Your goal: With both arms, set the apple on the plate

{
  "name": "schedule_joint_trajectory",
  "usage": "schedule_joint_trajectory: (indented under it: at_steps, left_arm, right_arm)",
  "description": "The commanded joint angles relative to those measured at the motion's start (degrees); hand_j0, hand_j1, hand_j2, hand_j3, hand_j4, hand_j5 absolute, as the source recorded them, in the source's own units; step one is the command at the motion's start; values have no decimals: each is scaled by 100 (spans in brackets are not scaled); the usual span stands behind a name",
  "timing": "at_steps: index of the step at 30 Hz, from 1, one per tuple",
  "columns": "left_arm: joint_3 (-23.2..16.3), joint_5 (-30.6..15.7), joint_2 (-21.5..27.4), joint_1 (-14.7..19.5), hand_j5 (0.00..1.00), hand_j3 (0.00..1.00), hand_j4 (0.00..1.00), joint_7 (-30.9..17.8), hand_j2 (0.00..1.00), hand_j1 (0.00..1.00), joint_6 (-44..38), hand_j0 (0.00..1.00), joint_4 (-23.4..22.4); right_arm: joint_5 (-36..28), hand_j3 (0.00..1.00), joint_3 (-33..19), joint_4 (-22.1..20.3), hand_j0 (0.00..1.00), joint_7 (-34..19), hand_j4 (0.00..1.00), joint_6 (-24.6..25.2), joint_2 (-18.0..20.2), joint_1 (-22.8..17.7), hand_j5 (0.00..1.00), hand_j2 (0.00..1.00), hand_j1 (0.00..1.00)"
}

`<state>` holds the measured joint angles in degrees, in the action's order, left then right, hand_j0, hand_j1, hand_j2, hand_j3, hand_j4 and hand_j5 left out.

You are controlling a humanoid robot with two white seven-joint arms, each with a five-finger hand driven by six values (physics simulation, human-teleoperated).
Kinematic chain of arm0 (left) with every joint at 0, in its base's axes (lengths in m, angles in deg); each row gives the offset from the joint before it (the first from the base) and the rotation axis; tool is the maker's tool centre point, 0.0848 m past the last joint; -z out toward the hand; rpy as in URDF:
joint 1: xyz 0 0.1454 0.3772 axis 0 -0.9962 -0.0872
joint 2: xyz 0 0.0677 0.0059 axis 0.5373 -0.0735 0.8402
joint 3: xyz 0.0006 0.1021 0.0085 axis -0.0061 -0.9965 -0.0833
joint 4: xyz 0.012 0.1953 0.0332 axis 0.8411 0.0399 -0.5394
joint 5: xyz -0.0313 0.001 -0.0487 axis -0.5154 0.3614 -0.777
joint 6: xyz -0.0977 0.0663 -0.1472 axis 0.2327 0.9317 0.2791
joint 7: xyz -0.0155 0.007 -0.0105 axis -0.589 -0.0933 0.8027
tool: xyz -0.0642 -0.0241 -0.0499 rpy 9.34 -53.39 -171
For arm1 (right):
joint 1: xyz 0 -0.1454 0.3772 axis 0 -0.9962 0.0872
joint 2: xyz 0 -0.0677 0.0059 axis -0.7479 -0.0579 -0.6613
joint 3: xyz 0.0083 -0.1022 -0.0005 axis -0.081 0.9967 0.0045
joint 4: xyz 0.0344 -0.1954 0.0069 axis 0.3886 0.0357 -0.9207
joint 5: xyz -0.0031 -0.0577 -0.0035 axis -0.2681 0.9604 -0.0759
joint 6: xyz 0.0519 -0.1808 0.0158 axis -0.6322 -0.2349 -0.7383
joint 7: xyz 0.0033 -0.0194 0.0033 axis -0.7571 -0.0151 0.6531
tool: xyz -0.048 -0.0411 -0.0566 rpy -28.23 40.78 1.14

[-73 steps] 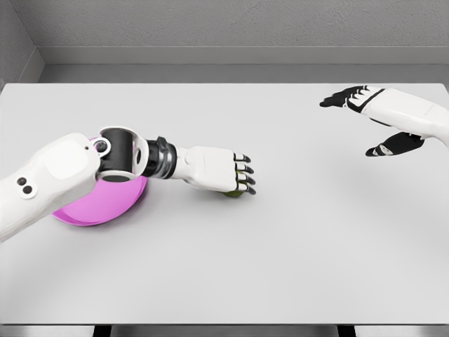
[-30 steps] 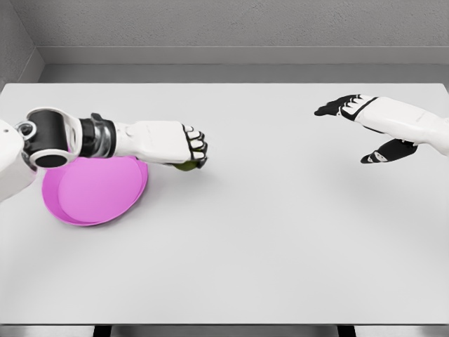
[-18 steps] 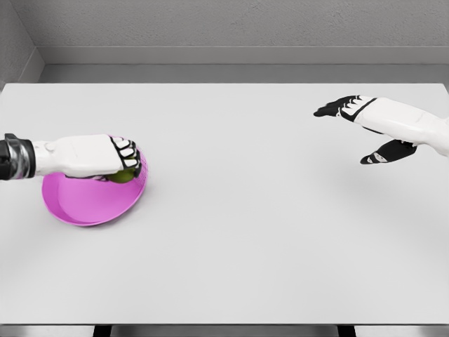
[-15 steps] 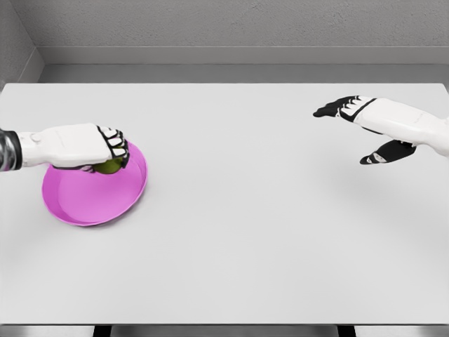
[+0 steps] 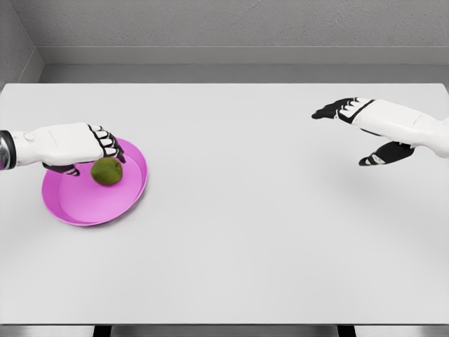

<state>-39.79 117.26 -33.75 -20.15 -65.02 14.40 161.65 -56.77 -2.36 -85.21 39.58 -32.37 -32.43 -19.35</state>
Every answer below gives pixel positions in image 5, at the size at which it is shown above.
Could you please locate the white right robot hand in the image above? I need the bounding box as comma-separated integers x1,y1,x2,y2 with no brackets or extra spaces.
311,98,438,167

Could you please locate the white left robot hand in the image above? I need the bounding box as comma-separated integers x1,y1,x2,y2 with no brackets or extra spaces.
36,121,127,177

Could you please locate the green apple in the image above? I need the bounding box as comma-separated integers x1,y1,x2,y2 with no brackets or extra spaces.
90,157,124,186

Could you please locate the pink round plate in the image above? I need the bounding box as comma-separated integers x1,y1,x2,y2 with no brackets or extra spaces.
41,137,149,226

